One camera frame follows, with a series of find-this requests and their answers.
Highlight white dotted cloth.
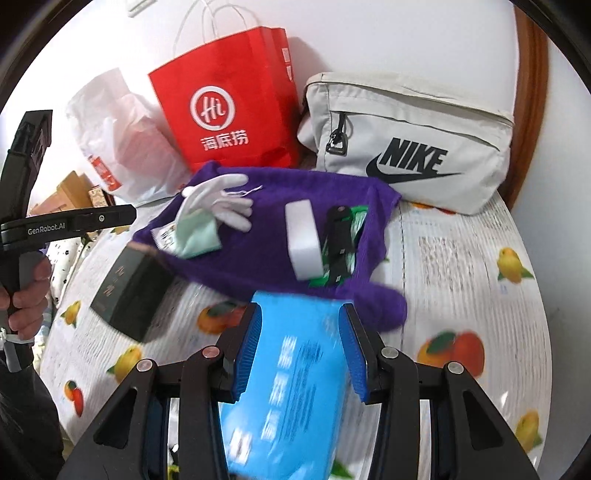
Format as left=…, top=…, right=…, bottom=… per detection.
left=44, top=231, right=100, bottom=301

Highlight light green cloth packet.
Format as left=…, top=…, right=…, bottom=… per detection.
left=151, top=208, right=221, bottom=259

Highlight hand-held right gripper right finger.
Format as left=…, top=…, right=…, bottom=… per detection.
left=338, top=302, right=542, bottom=480

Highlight black box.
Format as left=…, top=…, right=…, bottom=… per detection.
left=90, top=244, right=174, bottom=343

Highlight fruit print table cloth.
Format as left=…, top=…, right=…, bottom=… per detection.
left=34, top=194, right=555, bottom=480

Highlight white glove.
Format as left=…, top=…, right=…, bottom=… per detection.
left=178, top=173, right=264, bottom=234

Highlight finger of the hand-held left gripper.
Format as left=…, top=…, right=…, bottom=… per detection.
left=69, top=204, right=138, bottom=237

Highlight purple towel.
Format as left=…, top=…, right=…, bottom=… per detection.
left=132, top=161, right=408, bottom=333

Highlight brown wooden frame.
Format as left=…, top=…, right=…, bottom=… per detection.
left=501, top=7, right=550, bottom=213

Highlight white sponge block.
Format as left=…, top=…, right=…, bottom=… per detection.
left=285, top=200, right=322, bottom=281

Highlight grey waist bag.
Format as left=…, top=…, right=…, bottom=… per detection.
left=297, top=71, right=515, bottom=217

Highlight blue tissue packet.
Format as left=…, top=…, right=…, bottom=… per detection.
left=219, top=291, right=352, bottom=480

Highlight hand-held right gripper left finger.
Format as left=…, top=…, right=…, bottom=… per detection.
left=58, top=302, right=265, bottom=480

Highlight person's left hand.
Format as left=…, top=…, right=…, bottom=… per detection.
left=0, top=256, right=53, bottom=341

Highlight brown cardboard box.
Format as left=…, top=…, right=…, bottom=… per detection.
left=28, top=171, right=114, bottom=217

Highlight red paper bag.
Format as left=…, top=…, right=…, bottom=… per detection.
left=148, top=2, right=304, bottom=175

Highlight white plastic bag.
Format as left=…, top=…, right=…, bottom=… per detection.
left=66, top=68, right=192, bottom=206

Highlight person's dark clothing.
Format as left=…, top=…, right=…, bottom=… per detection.
left=0, top=355, right=65, bottom=480

